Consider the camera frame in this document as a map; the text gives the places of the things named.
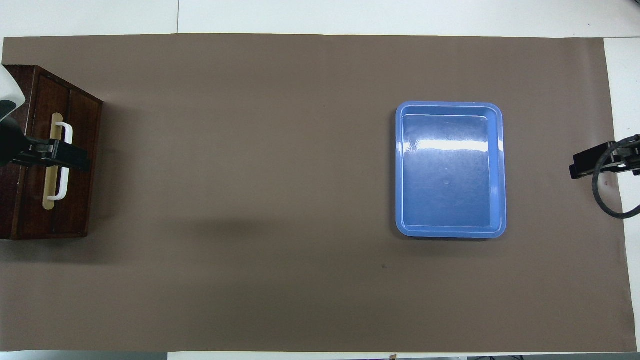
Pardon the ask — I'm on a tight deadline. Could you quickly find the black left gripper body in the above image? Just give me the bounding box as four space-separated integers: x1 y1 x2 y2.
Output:
0 120 33 168

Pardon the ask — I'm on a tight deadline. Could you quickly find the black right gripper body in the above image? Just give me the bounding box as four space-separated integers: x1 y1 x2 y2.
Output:
607 134 640 177

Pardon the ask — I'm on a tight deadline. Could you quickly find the white drawer handle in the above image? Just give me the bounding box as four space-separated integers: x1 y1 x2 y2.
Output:
47 121 74 202

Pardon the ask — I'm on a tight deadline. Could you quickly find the beige handle backing strip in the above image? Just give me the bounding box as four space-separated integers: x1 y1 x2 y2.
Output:
43 113 63 211

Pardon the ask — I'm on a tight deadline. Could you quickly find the wooden drawer with dark front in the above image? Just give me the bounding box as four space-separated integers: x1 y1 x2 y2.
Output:
11 66 104 240

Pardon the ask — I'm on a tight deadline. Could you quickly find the dark wooden drawer cabinet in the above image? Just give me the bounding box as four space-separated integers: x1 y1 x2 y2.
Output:
0 65 104 241

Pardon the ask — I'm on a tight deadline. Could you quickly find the blue plastic tray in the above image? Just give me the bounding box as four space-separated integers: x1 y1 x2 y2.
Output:
395 101 507 239

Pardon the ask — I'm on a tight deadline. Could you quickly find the brown paper table mat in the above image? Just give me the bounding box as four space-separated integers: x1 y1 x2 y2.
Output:
0 33 638 354

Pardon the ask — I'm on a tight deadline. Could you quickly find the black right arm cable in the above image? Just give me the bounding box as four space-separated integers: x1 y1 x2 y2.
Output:
591 135 640 219

